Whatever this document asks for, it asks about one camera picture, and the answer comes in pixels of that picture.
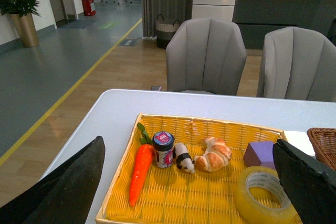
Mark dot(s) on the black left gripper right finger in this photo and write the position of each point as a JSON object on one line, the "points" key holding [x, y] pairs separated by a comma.
{"points": [[308, 183]]}

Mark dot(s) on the grey chair right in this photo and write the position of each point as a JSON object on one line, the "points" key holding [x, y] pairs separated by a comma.
{"points": [[297, 64]]}

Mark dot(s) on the woven laundry basket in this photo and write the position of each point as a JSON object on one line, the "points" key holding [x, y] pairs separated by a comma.
{"points": [[165, 30]]}

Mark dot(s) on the brown wicker basket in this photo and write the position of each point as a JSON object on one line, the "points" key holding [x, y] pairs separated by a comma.
{"points": [[323, 143]]}

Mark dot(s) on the toy croissant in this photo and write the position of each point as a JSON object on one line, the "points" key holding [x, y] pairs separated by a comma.
{"points": [[216, 156]]}

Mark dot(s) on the grey chair left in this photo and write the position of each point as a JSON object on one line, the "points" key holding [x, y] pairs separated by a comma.
{"points": [[206, 55]]}

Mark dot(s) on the red bin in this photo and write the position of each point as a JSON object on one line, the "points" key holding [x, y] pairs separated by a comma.
{"points": [[88, 7]]}

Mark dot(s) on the yellow wicker basket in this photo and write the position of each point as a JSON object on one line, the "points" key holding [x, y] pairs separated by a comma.
{"points": [[170, 195]]}

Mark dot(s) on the dark grey counter cabinet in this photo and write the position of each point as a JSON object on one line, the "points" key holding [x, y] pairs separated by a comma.
{"points": [[256, 18]]}

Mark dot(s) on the toy panda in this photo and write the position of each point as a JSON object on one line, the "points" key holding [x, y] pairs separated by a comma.
{"points": [[183, 158]]}

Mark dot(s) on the small jar black lid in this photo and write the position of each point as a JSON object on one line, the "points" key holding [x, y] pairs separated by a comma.
{"points": [[163, 143]]}

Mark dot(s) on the toy carrot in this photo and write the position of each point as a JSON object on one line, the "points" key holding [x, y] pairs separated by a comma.
{"points": [[143, 161]]}

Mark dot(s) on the potted plant gold pot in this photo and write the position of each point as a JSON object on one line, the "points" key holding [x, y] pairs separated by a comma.
{"points": [[21, 13]]}

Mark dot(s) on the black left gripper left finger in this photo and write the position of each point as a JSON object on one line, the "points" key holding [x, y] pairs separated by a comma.
{"points": [[63, 196]]}

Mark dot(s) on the purple foam cube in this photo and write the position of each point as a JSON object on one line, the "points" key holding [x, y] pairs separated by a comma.
{"points": [[259, 154]]}

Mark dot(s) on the yellow tape roll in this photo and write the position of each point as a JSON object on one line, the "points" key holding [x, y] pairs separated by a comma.
{"points": [[260, 198]]}

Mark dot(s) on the grey chair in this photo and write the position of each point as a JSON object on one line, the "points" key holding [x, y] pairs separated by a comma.
{"points": [[297, 64], [206, 55]]}

